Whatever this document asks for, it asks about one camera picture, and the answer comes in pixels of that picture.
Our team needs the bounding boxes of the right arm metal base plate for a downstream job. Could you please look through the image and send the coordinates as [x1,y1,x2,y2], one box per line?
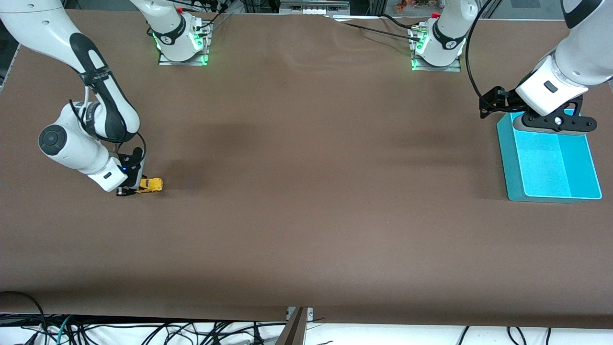
[158,36,210,67]

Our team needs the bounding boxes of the short black table cable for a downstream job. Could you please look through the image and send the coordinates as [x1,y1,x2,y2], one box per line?
[381,13,418,29]

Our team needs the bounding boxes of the black looped floor cable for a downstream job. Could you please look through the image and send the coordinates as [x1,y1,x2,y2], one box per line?
[0,291,48,345]

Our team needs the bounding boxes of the cyan plastic bin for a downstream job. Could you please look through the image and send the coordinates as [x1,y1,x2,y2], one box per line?
[497,109,602,202]

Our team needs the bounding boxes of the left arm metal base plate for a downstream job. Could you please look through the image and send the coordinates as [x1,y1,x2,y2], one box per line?
[411,29,461,72]

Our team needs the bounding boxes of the teal floor cable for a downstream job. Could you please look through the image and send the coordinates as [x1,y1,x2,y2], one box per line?
[57,315,73,345]

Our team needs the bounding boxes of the orange background item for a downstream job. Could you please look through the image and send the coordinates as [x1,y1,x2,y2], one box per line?
[395,0,431,12]

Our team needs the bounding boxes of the aluminium table leg profile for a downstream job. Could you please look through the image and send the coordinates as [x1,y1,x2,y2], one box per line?
[275,307,309,345]

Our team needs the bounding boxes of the yellow beetle toy car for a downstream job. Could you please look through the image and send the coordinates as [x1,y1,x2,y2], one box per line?
[136,177,164,194]

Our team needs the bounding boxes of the black base cable bundle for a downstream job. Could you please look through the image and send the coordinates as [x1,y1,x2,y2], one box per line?
[192,0,234,32]

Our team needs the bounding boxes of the brown table cover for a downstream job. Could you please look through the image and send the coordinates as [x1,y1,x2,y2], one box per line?
[0,9,613,329]

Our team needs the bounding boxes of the silver box with white connectors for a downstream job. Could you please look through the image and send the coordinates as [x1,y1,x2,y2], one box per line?
[280,0,350,16]

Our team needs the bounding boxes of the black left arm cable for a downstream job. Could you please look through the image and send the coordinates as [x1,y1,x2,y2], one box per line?
[465,0,499,101]

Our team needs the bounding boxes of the long black table cable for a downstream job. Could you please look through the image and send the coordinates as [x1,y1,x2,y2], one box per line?
[330,16,418,39]

